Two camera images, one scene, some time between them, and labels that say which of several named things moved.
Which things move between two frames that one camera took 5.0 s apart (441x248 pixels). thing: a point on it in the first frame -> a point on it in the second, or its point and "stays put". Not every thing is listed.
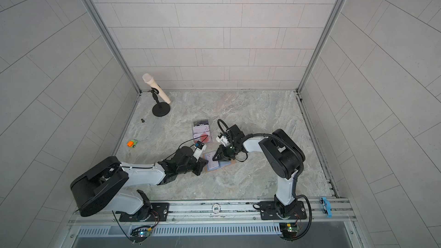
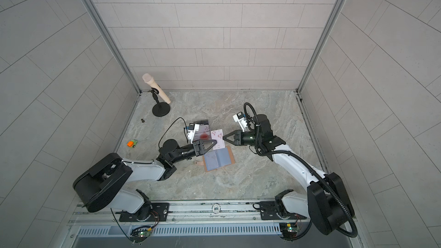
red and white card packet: [201, 131] stays put
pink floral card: [211, 163] -> [217, 135]
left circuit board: [140, 235] stays put
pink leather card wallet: [211, 165] stays put
